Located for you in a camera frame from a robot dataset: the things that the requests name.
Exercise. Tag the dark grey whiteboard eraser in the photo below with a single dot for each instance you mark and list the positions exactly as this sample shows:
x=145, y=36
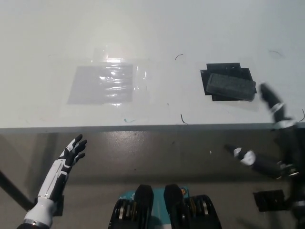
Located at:
x=230, y=87

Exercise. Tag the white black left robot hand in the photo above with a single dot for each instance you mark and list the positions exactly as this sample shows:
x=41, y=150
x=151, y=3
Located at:
x=59, y=171

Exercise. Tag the clear plastic film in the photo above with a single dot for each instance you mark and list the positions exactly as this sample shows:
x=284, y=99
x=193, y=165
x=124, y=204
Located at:
x=141, y=75

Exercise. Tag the black tape patch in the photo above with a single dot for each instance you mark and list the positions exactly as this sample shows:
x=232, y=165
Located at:
x=221, y=68

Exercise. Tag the clear plastic sheet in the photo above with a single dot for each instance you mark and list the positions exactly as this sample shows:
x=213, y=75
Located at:
x=85, y=88

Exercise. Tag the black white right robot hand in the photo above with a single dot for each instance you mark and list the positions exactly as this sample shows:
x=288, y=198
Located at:
x=287, y=152

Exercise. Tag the black table leg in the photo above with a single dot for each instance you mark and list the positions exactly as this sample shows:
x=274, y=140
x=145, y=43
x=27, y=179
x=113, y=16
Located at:
x=14, y=189

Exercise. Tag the black teal robot torso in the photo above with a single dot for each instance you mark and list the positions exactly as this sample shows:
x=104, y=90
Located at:
x=166, y=210

